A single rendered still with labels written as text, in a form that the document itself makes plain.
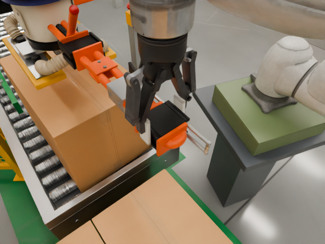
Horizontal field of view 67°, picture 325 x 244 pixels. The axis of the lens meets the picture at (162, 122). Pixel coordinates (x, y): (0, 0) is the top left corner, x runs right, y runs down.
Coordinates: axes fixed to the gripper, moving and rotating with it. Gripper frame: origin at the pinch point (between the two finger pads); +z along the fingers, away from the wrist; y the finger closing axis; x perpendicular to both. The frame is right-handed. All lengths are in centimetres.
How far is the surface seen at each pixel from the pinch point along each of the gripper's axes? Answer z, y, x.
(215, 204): 120, -50, -6
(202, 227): 66, -14, 9
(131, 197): 66, 2, -20
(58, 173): 66, 22, -52
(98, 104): 25.4, -1.2, -39.8
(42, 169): 67, 27, -60
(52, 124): 25, 16, -41
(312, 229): 120, -85, 43
